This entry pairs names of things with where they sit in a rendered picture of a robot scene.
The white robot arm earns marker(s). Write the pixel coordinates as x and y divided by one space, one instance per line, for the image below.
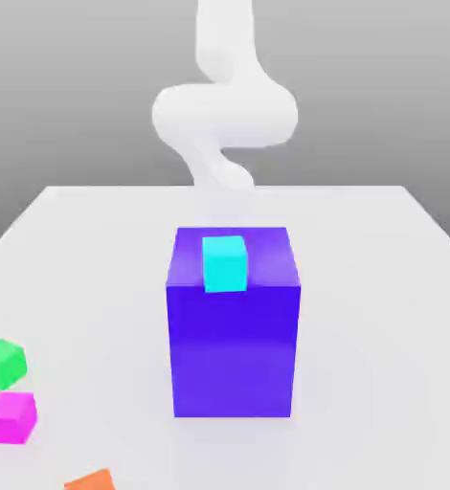
225 111

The small green cube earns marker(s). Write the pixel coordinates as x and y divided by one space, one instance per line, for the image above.
1 363

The small orange cube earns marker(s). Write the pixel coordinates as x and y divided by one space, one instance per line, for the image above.
93 482

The large purple box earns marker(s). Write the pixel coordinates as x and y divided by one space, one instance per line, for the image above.
232 352

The small magenta cube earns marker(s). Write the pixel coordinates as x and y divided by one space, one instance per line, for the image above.
10 419

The small cyan cube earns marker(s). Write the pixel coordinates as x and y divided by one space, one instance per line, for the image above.
225 268

